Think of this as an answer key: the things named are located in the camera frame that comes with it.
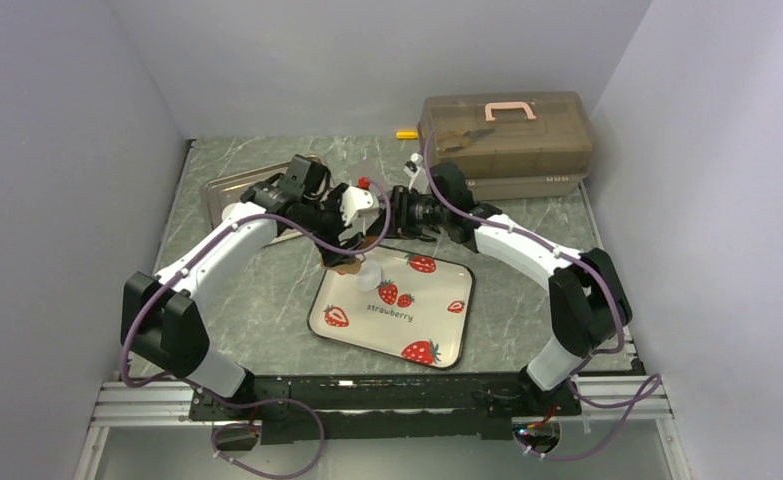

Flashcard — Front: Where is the white dough ball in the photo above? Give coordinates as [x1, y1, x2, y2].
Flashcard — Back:
[355, 260, 383, 292]

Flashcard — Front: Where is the brown translucent tool box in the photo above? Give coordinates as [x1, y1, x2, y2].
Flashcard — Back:
[418, 91, 595, 201]

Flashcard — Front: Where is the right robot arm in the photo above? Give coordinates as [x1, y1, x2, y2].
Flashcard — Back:
[389, 155, 633, 415]

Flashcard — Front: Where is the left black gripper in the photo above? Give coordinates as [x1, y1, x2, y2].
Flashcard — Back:
[300, 184, 365, 267]

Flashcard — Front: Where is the steel baking tray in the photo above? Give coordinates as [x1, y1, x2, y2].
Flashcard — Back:
[201, 164, 300, 246]

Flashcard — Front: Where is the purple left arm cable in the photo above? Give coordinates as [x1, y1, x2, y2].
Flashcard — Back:
[119, 178, 394, 478]

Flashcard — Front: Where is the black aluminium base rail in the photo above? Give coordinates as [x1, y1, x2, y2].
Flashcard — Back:
[90, 374, 672, 446]

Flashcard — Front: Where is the wooden rolling pin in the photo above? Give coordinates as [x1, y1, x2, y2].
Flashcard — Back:
[322, 256, 363, 275]

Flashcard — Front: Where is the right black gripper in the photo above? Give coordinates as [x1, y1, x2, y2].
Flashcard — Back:
[366, 186, 450, 241]

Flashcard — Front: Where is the strawberry pattern white tray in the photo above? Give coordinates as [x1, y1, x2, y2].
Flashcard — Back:
[307, 247, 475, 370]

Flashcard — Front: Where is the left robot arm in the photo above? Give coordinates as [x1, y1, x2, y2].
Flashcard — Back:
[120, 155, 387, 420]

